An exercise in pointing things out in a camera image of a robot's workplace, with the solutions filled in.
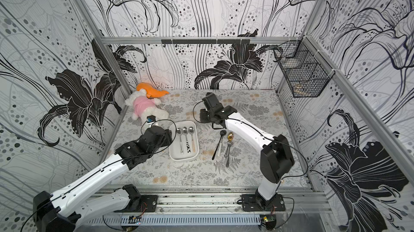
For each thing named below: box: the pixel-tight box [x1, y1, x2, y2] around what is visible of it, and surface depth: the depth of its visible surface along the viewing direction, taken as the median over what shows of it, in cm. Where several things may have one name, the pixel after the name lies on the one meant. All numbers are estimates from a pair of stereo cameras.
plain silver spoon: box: [225, 140, 234, 168], surface depth 93 cm
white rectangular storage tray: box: [168, 120, 200, 162], surface depth 94 cm
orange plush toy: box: [135, 82, 170, 99], surface depth 118 cm
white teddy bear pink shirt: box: [125, 88, 170, 125], surface depth 104 cm
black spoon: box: [211, 129, 227, 161], surface depth 97 cm
